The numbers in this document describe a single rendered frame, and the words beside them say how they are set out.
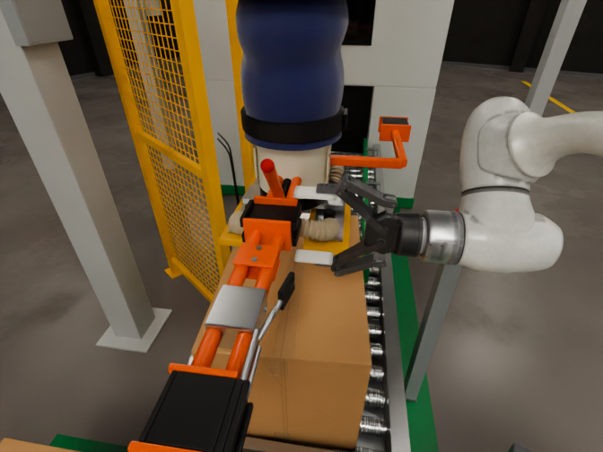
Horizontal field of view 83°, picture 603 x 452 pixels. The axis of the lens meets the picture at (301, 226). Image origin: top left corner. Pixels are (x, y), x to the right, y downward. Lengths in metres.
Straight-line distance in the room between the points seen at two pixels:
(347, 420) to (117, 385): 1.35
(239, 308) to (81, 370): 1.82
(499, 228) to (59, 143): 1.45
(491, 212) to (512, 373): 1.65
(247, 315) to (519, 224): 0.42
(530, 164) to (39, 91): 1.44
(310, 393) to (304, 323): 0.16
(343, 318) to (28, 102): 1.29
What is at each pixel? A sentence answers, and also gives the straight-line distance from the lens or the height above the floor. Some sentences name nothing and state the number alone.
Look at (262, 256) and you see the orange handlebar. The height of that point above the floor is 1.28.
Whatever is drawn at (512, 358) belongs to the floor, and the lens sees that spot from 2.26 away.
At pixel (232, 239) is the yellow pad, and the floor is 1.16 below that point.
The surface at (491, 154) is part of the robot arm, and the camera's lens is 0.62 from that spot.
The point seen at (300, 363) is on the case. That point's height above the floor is 0.94.
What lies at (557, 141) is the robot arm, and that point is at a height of 1.44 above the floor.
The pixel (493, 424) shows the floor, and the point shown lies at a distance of 1.98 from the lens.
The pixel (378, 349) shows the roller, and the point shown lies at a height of 0.55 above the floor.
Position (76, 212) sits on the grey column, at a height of 0.84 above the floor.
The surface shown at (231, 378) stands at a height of 1.29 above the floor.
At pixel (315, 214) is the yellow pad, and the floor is 1.16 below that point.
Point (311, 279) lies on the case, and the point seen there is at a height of 0.95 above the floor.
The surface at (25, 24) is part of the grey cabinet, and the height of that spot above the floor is 1.53.
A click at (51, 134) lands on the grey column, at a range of 1.59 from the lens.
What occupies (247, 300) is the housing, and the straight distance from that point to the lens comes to 0.46.
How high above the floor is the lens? 1.61
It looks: 34 degrees down
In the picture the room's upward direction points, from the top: straight up
